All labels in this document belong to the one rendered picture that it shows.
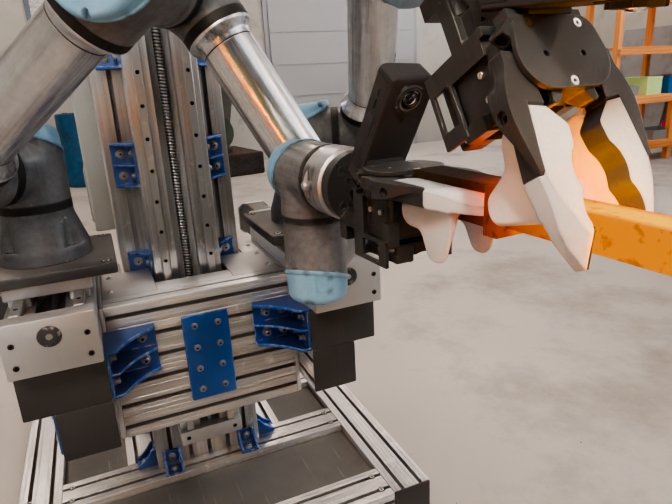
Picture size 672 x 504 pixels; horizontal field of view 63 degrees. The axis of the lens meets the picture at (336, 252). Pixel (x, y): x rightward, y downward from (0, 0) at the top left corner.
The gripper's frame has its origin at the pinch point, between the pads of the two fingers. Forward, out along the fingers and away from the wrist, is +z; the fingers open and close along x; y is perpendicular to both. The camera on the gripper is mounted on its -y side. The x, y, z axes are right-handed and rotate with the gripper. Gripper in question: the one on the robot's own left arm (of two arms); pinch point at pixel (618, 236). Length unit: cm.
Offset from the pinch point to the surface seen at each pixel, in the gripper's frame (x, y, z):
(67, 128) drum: -3, 641, -326
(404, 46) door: -512, 631, -420
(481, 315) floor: -141, 190, 7
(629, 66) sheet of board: -739, 448, -263
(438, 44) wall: -580, 630, -422
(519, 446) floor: -84, 121, 46
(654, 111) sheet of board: -725, 431, -183
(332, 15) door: -389, 617, -464
